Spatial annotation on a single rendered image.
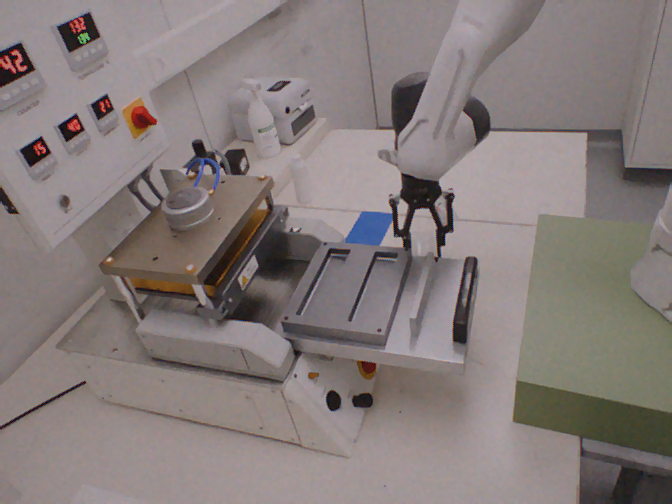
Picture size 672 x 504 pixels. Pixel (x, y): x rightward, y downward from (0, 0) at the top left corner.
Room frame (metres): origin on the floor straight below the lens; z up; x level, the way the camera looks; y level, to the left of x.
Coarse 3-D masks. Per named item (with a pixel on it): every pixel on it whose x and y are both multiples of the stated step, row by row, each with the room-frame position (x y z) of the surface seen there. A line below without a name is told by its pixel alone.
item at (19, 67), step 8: (16, 48) 0.73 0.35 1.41; (0, 56) 0.71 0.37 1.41; (8, 56) 0.72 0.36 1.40; (16, 56) 0.73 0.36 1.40; (0, 64) 0.70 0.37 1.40; (8, 64) 0.71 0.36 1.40; (16, 64) 0.72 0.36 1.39; (24, 64) 0.73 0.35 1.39; (0, 72) 0.70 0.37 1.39; (8, 72) 0.71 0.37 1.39; (16, 72) 0.72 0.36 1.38; (24, 72) 0.73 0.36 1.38; (0, 80) 0.69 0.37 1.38; (8, 80) 0.70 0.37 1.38
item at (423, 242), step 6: (414, 234) 0.95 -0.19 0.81; (420, 234) 0.94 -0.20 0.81; (426, 234) 0.94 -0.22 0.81; (432, 234) 0.93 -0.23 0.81; (414, 240) 0.92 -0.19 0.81; (420, 240) 0.92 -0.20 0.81; (426, 240) 0.91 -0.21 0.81; (432, 240) 0.91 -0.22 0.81; (414, 246) 0.90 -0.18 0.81; (420, 246) 0.90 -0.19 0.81; (426, 246) 0.89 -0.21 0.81; (432, 246) 0.89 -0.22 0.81; (414, 252) 0.88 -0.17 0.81; (420, 252) 0.88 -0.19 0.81; (426, 252) 0.87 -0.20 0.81
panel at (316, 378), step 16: (304, 352) 0.55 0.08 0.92; (304, 368) 0.53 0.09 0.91; (320, 368) 0.55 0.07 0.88; (336, 368) 0.57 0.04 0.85; (352, 368) 0.59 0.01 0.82; (304, 384) 0.51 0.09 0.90; (320, 384) 0.53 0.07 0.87; (336, 384) 0.54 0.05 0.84; (352, 384) 0.56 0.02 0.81; (368, 384) 0.58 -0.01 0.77; (320, 400) 0.50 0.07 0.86; (336, 416) 0.50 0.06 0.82; (352, 416) 0.51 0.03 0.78; (352, 432) 0.49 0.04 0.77
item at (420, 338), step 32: (416, 256) 0.67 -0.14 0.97; (416, 288) 0.59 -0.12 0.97; (448, 288) 0.58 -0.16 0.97; (416, 320) 0.50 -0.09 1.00; (448, 320) 0.51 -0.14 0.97; (320, 352) 0.52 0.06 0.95; (352, 352) 0.50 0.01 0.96; (384, 352) 0.48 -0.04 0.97; (416, 352) 0.47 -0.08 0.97; (448, 352) 0.45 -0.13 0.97
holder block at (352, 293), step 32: (320, 256) 0.70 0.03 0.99; (352, 256) 0.68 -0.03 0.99; (384, 256) 0.67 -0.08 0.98; (320, 288) 0.63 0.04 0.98; (352, 288) 0.60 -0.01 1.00; (384, 288) 0.60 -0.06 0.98; (288, 320) 0.56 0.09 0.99; (320, 320) 0.54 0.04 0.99; (352, 320) 0.54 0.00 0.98; (384, 320) 0.52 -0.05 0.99
